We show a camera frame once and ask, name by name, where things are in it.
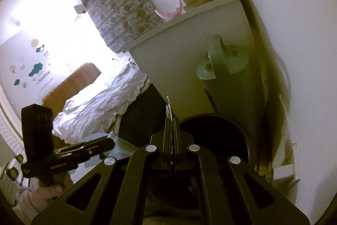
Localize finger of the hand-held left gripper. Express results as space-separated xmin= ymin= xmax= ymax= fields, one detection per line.
xmin=51 ymin=135 xmax=116 ymax=162

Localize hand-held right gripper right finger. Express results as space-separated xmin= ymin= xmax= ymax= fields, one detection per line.
xmin=172 ymin=116 xmax=311 ymax=225

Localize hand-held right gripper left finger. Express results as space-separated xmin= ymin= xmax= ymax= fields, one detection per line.
xmin=31 ymin=116 xmax=174 ymax=225

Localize thin white wrapper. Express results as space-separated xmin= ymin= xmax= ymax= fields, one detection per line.
xmin=164 ymin=96 xmax=174 ymax=120

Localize black trash bin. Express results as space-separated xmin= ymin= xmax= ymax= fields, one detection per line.
xmin=146 ymin=114 xmax=250 ymax=215

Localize person's left hand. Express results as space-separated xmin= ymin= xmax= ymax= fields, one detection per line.
xmin=26 ymin=180 xmax=66 ymax=204

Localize pale blue sheet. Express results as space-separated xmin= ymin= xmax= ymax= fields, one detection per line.
xmin=79 ymin=133 xmax=140 ymax=170

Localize bed with white quilt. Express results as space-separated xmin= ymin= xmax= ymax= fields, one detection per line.
xmin=52 ymin=55 xmax=152 ymax=145

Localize brown wooden headboard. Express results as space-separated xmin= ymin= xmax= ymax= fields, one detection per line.
xmin=42 ymin=62 xmax=103 ymax=111

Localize white cabinet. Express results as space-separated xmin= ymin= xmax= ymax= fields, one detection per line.
xmin=116 ymin=0 xmax=266 ymax=120

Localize pink cloth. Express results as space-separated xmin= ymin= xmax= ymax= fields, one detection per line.
xmin=155 ymin=0 xmax=187 ymax=21

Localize cloud wall stickers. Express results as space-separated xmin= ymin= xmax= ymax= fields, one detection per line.
xmin=9 ymin=38 xmax=54 ymax=90

